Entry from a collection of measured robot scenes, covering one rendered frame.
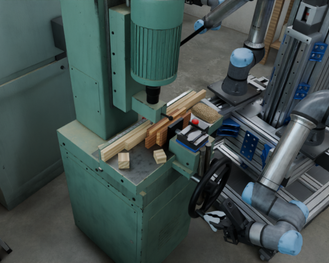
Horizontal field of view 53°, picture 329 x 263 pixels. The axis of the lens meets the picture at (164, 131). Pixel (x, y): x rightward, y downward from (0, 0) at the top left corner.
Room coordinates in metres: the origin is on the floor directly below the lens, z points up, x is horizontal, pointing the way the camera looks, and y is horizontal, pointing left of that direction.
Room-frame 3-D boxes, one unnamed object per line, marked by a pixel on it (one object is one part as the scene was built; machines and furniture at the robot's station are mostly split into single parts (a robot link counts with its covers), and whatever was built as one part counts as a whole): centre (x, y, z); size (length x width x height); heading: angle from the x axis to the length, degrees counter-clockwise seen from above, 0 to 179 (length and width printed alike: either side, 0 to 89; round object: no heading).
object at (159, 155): (0.93, 0.01, 0.92); 0.05 x 0.04 x 0.03; 24
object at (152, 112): (1.10, 0.07, 1.03); 0.14 x 0.07 x 0.09; 52
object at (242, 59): (1.64, -0.39, 0.98); 0.13 x 0.12 x 0.14; 146
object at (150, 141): (1.08, 0.00, 0.92); 0.23 x 0.02 x 0.05; 142
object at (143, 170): (1.05, -0.05, 0.87); 0.61 x 0.30 x 0.06; 142
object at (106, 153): (1.13, 0.05, 0.93); 0.60 x 0.02 x 0.05; 142
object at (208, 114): (1.26, -0.19, 0.92); 0.14 x 0.09 x 0.04; 52
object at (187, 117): (1.09, -0.05, 0.94); 0.20 x 0.01 x 0.08; 142
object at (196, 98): (1.19, -0.02, 0.92); 0.55 x 0.02 x 0.04; 142
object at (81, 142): (1.16, 0.16, 0.76); 0.57 x 0.45 x 0.09; 52
